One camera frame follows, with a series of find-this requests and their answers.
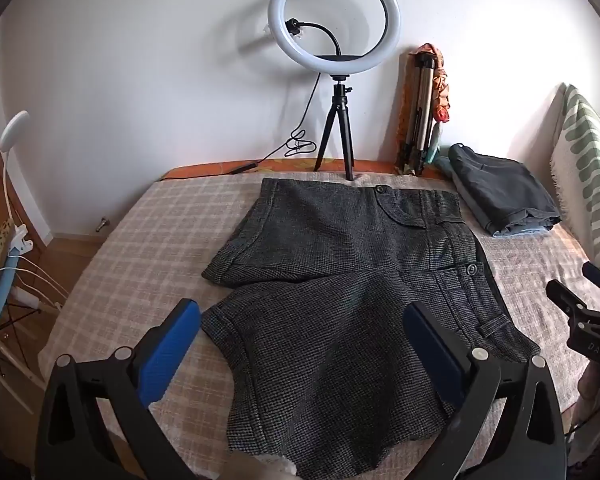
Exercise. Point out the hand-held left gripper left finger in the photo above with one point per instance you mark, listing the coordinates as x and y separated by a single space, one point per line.
162 355

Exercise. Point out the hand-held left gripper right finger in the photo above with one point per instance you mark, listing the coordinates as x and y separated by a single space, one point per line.
432 355

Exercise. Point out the grey houndstooth short pants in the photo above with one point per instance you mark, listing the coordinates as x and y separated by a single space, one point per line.
350 285

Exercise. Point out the folded dark grey pants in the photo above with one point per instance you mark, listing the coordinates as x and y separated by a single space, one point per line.
502 185

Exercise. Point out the pink plaid blanket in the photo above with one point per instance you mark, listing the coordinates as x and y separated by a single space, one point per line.
130 260

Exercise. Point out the green striped white cushion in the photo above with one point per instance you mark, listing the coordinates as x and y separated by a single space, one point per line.
585 160

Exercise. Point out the metal door stopper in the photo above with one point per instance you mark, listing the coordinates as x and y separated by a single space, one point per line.
101 223

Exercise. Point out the light blue chair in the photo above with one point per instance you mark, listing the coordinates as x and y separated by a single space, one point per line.
0 290

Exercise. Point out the orange bed sheet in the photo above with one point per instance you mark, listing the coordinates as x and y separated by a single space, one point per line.
220 167

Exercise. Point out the folded silver tripod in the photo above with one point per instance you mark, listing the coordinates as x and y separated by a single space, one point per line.
416 115

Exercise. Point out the orange patterned cloth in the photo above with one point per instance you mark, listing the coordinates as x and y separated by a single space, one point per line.
442 85

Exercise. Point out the black tripod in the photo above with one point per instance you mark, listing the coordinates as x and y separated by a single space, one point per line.
341 120

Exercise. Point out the white desk lamp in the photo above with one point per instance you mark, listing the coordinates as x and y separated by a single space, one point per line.
11 140

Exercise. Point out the black gooseneck phone holder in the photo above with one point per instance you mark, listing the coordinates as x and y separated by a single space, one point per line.
316 29

